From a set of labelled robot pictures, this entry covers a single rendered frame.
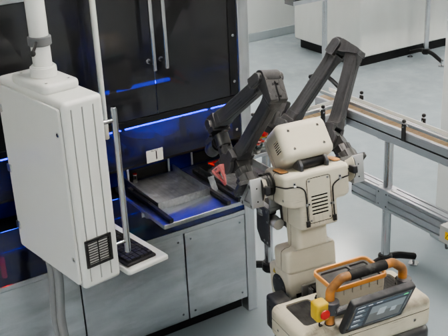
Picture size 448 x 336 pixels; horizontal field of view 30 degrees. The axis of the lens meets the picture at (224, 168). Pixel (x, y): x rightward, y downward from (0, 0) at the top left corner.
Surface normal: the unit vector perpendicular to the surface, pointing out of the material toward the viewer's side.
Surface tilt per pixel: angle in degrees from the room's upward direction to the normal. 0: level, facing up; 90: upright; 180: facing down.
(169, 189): 0
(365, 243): 0
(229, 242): 90
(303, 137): 48
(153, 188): 0
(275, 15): 90
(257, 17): 90
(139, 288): 90
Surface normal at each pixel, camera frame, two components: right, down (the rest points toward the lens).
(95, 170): 0.65, 0.28
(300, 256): 0.42, 0.21
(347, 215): -0.04, -0.92
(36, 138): -0.76, 0.29
